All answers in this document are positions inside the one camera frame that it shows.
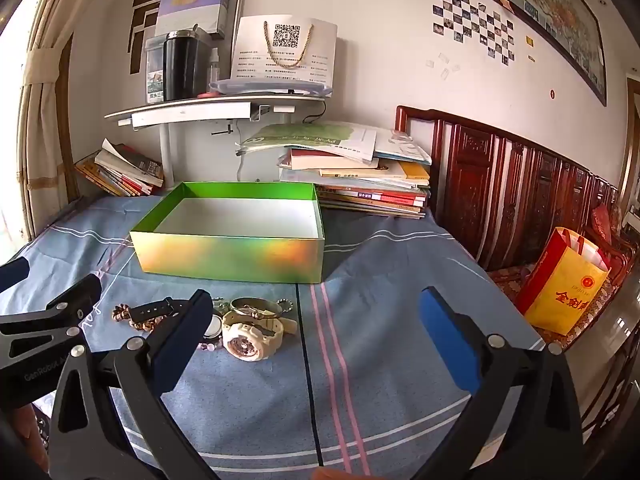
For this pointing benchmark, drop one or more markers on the black tumbler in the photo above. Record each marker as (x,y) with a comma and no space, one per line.
(185,65)

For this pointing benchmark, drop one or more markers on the small white round case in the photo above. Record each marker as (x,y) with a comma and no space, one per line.
(215,325)

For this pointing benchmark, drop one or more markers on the yellow and red shopping bag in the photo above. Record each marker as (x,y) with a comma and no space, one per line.
(560,285)

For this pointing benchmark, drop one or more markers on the clear container with blue lid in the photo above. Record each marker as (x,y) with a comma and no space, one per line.
(270,87)

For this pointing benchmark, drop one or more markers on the brown wall sticker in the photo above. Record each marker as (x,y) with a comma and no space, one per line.
(140,25)

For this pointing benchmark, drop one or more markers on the stack of large books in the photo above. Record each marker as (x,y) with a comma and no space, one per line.
(370,195)

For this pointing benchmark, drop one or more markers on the grid of small wall photos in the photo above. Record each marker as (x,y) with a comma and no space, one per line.
(475,20)

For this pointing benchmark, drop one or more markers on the cream wrist watch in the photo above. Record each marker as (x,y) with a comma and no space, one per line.
(245,342)

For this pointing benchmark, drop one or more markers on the white paper bag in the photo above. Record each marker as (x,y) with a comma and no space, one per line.
(285,45)

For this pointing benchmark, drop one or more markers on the carved red wooden bench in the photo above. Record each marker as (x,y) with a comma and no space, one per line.
(500,185)

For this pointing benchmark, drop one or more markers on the black wrist watch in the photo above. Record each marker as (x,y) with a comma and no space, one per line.
(150,310)

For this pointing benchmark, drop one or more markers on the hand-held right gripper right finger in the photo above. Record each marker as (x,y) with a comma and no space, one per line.
(445,345)

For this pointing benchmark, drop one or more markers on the small clear spray bottle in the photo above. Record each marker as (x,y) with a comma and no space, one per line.
(214,67)

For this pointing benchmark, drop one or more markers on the shiny green box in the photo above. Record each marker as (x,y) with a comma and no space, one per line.
(225,260)

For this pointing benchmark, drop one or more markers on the blue striped cloth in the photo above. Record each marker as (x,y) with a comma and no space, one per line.
(390,270)

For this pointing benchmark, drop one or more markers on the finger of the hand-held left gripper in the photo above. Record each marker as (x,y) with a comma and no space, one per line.
(14,272)
(75,300)

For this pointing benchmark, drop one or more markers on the beige curtain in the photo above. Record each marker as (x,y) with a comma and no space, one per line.
(50,85)

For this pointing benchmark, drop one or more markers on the white side table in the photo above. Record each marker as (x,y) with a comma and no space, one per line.
(200,110)

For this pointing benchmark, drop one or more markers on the silver bangle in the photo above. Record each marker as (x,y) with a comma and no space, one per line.
(240,301)

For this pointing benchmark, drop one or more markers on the pile of small books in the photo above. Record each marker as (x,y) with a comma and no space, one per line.
(125,170)

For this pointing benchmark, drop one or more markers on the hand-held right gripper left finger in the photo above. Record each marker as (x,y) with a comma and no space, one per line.
(177,345)

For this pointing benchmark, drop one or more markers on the framed flower painting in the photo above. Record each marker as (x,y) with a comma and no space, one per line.
(550,10)

